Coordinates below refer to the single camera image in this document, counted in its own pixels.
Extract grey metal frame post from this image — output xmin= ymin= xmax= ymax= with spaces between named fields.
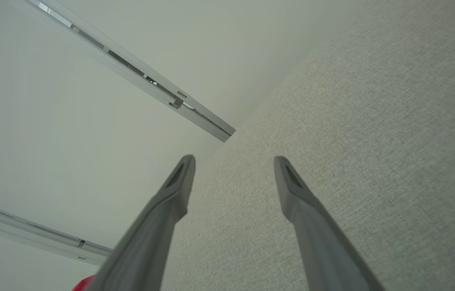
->
xmin=0 ymin=199 xmax=113 ymax=265
xmin=9 ymin=0 xmax=236 ymax=143

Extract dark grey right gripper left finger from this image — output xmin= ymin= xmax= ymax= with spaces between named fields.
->
xmin=86 ymin=154 xmax=196 ymax=291

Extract red Bulls 23 shorts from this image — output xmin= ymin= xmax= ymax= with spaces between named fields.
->
xmin=72 ymin=275 xmax=97 ymax=291

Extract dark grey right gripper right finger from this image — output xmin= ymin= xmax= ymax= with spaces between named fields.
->
xmin=274 ymin=156 xmax=385 ymax=291

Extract grey fabric sofa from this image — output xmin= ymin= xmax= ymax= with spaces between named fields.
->
xmin=163 ymin=0 xmax=455 ymax=291

